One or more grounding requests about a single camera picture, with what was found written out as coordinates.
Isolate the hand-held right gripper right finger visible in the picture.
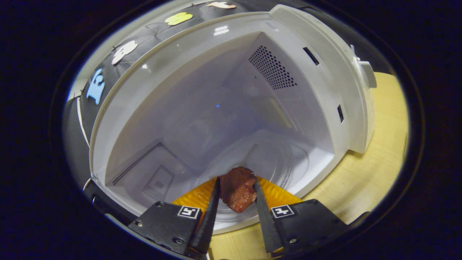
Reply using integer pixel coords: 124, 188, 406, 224
254, 176, 350, 257

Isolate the white microwave oven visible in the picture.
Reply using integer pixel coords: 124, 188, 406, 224
83, 4, 376, 235

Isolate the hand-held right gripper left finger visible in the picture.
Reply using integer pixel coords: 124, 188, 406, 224
127, 176, 221, 257

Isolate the brown meat piece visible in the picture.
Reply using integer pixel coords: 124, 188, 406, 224
219, 166, 257, 213

